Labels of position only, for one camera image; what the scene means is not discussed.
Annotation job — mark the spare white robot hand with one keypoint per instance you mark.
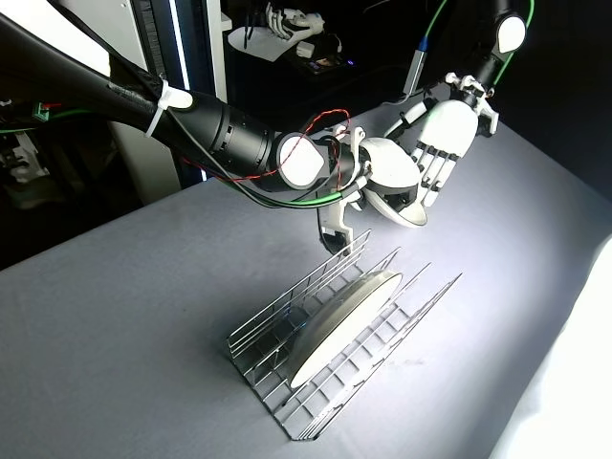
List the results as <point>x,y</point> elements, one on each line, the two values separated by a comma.
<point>306,21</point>

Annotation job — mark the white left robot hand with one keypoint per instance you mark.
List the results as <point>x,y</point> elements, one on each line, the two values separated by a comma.
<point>452,126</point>

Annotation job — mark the white charger block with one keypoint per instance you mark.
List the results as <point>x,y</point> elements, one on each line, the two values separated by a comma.
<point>306,49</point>

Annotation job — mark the green terminal connector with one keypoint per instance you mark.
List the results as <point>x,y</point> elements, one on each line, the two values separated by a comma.
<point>42,112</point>

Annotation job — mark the black phone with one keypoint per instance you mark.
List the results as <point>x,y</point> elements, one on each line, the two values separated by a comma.
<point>330,63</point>

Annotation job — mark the grey usb adapter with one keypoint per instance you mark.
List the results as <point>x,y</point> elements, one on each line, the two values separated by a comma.
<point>415,72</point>

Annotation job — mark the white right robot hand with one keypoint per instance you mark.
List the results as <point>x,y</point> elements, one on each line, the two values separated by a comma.
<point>389,167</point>

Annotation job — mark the white zip tie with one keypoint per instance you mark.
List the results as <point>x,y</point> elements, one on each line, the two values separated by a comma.
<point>155,119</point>

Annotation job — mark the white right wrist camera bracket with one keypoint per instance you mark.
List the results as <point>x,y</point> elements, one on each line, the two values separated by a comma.
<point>334,225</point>

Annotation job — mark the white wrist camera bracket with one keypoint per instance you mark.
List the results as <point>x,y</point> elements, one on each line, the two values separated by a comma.
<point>334,225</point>
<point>492,122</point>

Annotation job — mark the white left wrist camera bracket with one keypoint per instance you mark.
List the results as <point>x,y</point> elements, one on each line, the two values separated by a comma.
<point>492,122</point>

